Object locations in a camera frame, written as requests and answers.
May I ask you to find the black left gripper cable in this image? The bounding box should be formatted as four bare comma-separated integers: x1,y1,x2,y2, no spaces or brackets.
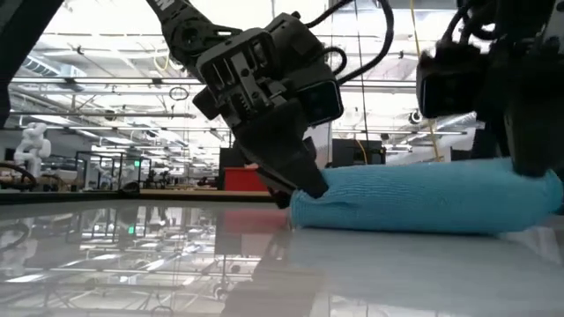
303,0,396,87

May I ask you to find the yellow cable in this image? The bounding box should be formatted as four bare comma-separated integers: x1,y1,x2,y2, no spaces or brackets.
409,0,443,163

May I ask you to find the black cabinet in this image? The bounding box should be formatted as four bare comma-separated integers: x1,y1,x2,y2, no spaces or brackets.
218,147,248,191

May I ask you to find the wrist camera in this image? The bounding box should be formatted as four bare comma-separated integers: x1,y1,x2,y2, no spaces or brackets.
303,77,345,128
415,41,490,120

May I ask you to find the blue towel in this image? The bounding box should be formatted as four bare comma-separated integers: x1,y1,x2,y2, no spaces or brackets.
289,157,564,235

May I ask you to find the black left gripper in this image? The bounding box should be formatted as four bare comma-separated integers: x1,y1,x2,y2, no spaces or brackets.
192,11,336,210

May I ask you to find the white humanoid robot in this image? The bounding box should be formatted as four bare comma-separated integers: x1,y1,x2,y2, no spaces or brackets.
12,122,53,180

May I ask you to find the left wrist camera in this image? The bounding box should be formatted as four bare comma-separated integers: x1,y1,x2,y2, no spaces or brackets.
303,77,345,128

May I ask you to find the red box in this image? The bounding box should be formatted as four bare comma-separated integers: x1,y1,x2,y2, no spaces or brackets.
223,165,270,193

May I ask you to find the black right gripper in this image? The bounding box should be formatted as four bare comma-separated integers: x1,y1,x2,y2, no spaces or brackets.
457,0,564,178

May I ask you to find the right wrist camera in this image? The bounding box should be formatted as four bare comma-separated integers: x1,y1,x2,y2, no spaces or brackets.
415,41,490,120

